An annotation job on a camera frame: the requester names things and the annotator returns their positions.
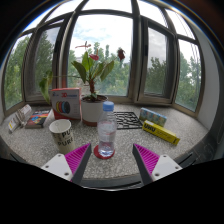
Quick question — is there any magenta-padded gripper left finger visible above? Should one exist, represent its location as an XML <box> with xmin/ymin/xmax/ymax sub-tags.
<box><xmin>40</xmin><ymin>143</ymin><xmax>93</xmax><ymax>186</ymax></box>

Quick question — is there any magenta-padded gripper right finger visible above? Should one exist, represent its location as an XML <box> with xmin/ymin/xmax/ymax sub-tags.
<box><xmin>131</xmin><ymin>143</ymin><xmax>183</xmax><ymax>186</ymax></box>

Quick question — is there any clear blue-capped water bottle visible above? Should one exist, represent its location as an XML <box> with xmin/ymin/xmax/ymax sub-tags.
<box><xmin>97</xmin><ymin>101</ymin><xmax>118</xmax><ymax>158</ymax></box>

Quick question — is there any flat round red coaster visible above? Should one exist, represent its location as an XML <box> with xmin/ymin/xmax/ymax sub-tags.
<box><xmin>93</xmin><ymin>144</ymin><xmax>116</xmax><ymax>160</ymax></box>

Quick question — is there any white mug with black print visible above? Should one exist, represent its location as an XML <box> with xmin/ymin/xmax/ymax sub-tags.
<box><xmin>48</xmin><ymin>118</ymin><xmax>76</xmax><ymax>155</ymax></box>

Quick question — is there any yellow glue stick box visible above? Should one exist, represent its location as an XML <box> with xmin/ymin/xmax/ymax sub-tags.
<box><xmin>142</xmin><ymin>119</ymin><xmax>181</xmax><ymax>146</ymax></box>

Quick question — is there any black lattice trivet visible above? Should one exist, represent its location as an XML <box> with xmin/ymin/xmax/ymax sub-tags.
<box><xmin>112</xmin><ymin>111</ymin><xmax>144</xmax><ymax>130</ymax></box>

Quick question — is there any blue-green pack of small cartons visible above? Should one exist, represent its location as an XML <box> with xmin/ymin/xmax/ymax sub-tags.
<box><xmin>138</xmin><ymin>107</ymin><xmax>168</xmax><ymax>128</ymax></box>

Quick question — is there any red-flowered plant in white pot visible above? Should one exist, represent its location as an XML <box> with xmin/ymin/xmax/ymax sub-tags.
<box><xmin>38</xmin><ymin>40</ymin><xmax>126</xmax><ymax>127</ymax></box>

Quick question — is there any red and white filament box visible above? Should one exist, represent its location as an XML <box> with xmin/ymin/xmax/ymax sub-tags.
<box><xmin>49</xmin><ymin>87</ymin><xmax>83</xmax><ymax>121</ymax></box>

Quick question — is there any white wrapped packet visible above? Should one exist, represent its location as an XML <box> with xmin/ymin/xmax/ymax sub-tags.
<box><xmin>7</xmin><ymin>103</ymin><xmax>33</xmax><ymax>134</ymax></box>

